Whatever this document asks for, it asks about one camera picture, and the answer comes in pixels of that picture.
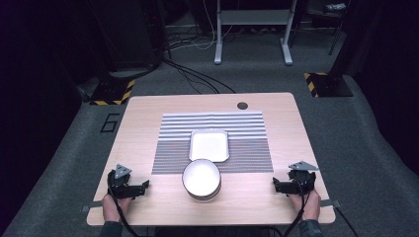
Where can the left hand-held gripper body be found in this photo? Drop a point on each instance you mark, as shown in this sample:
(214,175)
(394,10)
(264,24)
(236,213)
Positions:
(122,187)

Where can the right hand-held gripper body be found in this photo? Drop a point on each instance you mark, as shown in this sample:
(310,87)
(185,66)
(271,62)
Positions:
(301,182)

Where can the person's left hand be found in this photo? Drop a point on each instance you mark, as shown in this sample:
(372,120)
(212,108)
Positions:
(112,207)

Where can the person's right hand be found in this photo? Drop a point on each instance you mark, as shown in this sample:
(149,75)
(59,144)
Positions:
(309,205)

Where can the grey tape strip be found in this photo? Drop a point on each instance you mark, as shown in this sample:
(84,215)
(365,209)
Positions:
(92,206)
(330,203)

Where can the grey striped placemat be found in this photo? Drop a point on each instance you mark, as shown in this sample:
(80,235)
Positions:
(247,144)

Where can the white round bowl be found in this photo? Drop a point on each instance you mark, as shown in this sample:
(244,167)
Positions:
(201,179)

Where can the white rectangular tray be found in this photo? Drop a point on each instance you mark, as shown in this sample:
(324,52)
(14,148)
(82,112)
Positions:
(209,146)

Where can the black round table grommet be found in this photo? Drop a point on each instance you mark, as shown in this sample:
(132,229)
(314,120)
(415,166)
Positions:
(242,105)

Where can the black stand base hazard tape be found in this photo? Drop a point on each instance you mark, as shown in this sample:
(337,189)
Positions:
(329,85)
(112,92)

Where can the black stand column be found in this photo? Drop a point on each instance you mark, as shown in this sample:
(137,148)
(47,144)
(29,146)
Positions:
(355,36)

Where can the white metal desk frame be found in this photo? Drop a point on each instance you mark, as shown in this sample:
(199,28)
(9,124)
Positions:
(253,17)

